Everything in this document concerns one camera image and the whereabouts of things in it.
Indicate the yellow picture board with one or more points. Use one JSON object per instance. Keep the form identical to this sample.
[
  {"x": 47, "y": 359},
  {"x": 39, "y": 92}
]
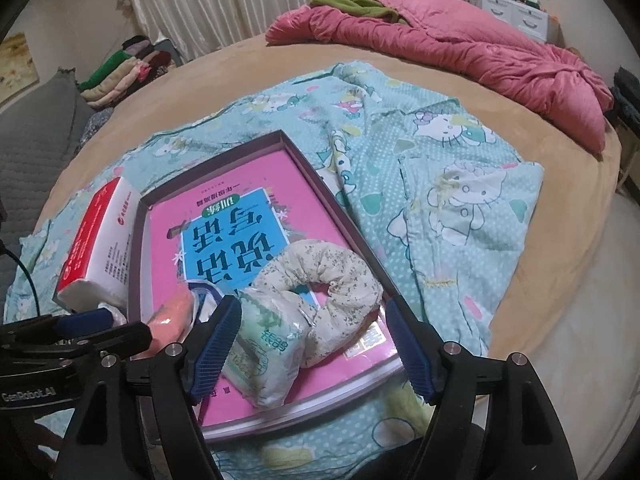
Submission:
[{"x": 17, "y": 67}]

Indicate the tan round bed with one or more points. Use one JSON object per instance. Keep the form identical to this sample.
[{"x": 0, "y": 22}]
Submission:
[{"x": 550, "y": 210}]

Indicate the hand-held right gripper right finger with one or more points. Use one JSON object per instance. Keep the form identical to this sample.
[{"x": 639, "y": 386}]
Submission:
[{"x": 410, "y": 355}]

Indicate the pink book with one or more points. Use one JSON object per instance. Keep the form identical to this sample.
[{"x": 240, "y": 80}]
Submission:
[{"x": 225, "y": 210}]

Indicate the red white tissue pack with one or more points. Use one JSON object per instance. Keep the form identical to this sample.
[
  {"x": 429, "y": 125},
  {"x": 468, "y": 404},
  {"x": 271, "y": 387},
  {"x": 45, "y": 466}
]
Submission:
[{"x": 100, "y": 240}]

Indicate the grey quilted cushion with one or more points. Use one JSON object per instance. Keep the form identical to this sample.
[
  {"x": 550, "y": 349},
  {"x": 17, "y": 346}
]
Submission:
[{"x": 40, "y": 130}]

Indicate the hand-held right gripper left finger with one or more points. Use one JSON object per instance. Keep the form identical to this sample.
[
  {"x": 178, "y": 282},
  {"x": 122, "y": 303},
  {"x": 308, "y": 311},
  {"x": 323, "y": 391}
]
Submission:
[{"x": 215, "y": 350}]

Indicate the pink quilt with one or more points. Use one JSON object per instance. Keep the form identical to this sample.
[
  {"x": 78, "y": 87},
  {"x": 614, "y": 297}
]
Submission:
[{"x": 450, "y": 50}]

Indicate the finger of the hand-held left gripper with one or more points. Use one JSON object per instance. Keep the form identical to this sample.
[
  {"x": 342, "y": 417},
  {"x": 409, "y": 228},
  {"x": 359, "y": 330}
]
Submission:
[
  {"x": 120, "y": 339},
  {"x": 87, "y": 321}
]

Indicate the dark patterned cloth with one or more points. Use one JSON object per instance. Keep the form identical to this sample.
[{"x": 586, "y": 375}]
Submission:
[{"x": 92, "y": 122}]

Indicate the stack of folded clothes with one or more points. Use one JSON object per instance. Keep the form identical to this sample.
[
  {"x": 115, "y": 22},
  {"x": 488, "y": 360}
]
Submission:
[{"x": 125, "y": 75}]

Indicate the floral white scrunchie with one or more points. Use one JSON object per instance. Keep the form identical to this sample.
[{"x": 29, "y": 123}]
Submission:
[{"x": 345, "y": 280}]

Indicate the white pleated curtain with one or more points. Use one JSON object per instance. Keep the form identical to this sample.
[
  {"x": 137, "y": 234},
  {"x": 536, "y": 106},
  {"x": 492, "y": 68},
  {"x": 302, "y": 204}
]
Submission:
[{"x": 225, "y": 0}]

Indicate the white drawer cabinet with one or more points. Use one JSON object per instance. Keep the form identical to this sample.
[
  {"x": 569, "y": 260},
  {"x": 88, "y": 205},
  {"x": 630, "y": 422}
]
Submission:
[{"x": 520, "y": 15}]

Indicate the green white tissue packet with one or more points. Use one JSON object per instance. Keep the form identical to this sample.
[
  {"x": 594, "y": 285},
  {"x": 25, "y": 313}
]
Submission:
[{"x": 265, "y": 350}]

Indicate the teal cartoon cat bedsheet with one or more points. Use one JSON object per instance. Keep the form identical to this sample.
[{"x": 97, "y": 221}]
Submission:
[{"x": 450, "y": 240}]

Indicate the green cloth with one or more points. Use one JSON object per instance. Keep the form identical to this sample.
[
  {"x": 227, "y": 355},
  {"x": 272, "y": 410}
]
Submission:
[{"x": 350, "y": 2}]

